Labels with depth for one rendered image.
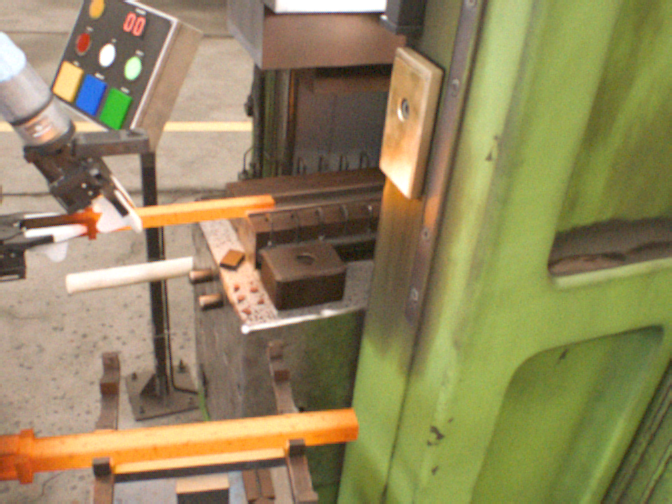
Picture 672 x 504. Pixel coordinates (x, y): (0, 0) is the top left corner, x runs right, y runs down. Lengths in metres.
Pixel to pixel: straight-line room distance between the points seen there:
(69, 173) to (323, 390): 0.55
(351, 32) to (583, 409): 0.74
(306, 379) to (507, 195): 0.56
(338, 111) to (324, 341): 0.49
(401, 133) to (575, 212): 0.25
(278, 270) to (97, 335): 1.48
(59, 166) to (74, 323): 1.50
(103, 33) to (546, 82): 1.16
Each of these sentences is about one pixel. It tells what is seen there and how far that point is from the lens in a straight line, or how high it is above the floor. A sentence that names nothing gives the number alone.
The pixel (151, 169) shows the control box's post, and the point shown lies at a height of 0.79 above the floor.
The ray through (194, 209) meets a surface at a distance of 1.19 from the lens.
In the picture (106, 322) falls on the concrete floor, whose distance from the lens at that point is 2.56.
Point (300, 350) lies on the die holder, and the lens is 1.15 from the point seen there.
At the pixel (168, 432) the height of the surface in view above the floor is 1.01.
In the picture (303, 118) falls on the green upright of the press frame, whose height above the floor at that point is 1.07.
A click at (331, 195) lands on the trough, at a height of 0.99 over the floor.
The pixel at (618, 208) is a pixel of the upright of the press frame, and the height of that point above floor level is 1.19.
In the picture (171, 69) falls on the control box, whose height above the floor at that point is 1.10.
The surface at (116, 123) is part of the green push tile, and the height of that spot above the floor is 0.99.
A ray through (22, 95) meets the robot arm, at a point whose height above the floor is 1.24.
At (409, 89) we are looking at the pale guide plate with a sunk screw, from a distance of 0.88.
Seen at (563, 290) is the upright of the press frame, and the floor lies 1.11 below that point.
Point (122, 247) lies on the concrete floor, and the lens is 2.93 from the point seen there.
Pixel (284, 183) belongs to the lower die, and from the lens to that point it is 1.32.
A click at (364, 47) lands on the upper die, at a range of 1.09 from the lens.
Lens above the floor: 1.62
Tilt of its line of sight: 34 degrees down
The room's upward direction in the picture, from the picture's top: 6 degrees clockwise
